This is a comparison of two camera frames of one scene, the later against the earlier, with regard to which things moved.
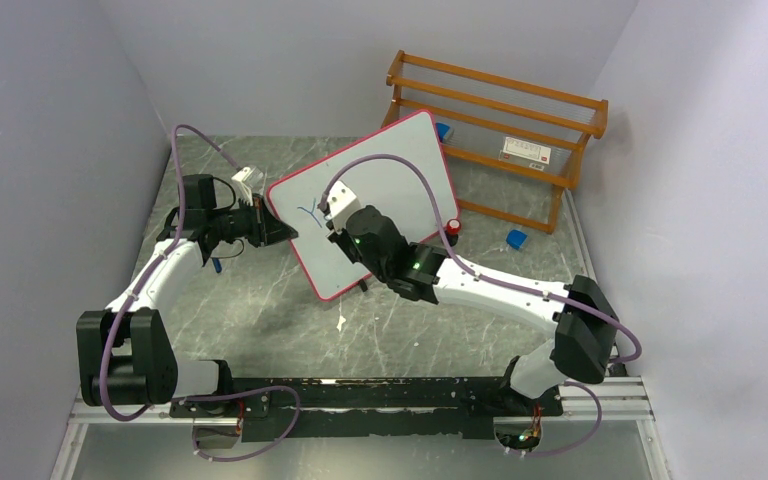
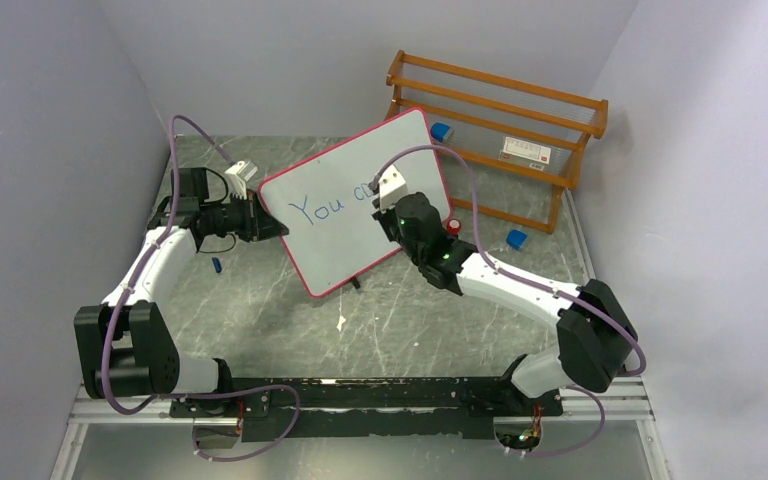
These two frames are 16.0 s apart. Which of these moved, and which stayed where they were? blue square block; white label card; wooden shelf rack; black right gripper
Moved: black right gripper
Stayed: white label card; wooden shelf rack; blue square block
